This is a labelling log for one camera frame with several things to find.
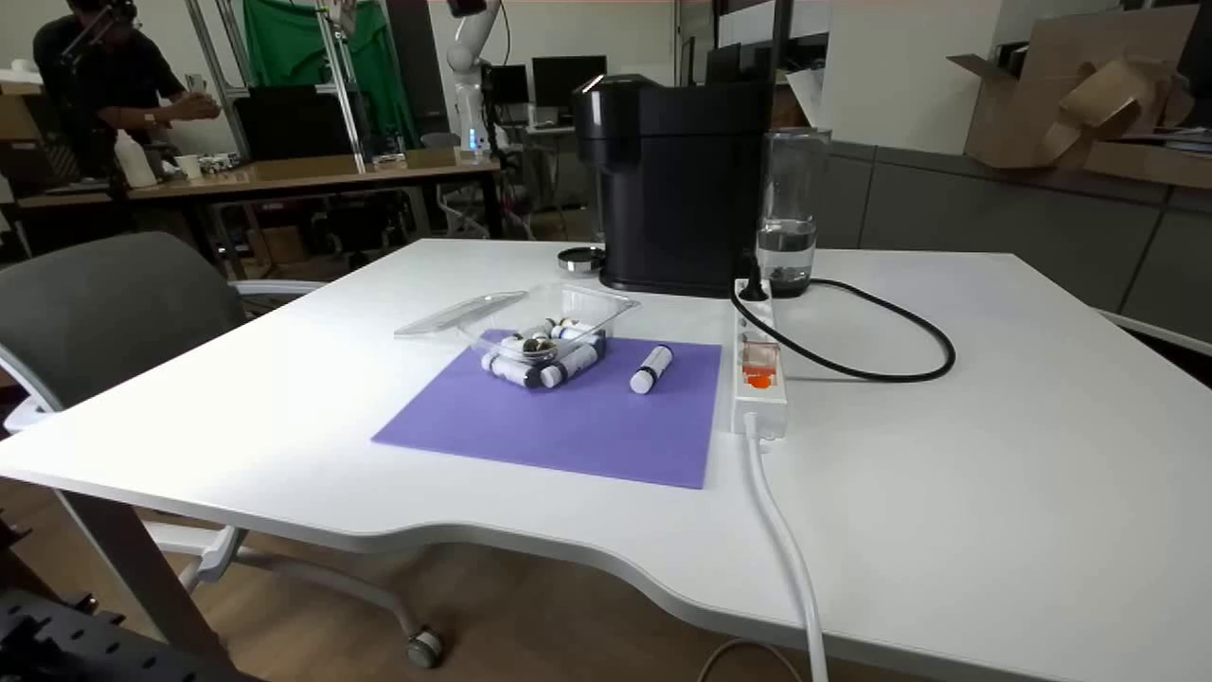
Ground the white bottle yellow band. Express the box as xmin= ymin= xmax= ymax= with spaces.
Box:
xmin=522 ymin=327 xmax=575 ymax=359

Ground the white bottle on placemat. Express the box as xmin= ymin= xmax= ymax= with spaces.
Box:
xmin=627 ymin=345 xmax=675 ymax=393

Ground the clear plastic bowl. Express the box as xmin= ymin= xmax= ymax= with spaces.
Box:
xmin=480 ymin=302 xmax=626 ymax=393

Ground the white bottle in bowl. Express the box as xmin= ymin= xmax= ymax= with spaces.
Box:
xmin=480 ymin=352 xmax=564 ymax=389

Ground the purple placemat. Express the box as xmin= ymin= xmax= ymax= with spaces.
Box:
xmin=376 ymin=338 xmax=724 ymax=487

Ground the round metal drip tray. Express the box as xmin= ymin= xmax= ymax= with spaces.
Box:
xmin=556 ymin=247 xmax=605 ymax=273

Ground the white power strip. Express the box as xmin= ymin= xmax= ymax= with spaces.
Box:
xmin=736 ymin=302 xmax=787 ymax=436

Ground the black coffee machine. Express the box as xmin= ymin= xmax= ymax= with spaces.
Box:
xmin=575 ymin=72 xmax=770 ymax=295

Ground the wooden background desk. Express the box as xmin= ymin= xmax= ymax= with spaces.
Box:
xmin=10 ymin=149 xmax=503 ymax=244

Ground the cardboard box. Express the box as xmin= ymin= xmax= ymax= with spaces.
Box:
xmin=951 ymin=5 xmax=1212 ymax=191

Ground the person in black shirt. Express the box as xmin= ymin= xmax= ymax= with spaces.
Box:
xmin=32 ymin=0 xmax=220 ymax=177

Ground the black power cable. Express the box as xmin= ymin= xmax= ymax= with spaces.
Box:
xmin=725 ymin=276 xmax=959 ymax=388

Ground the white power strip cable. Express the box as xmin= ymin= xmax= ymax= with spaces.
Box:
xmin=738 ymin=413 xmax=831 ymax=682

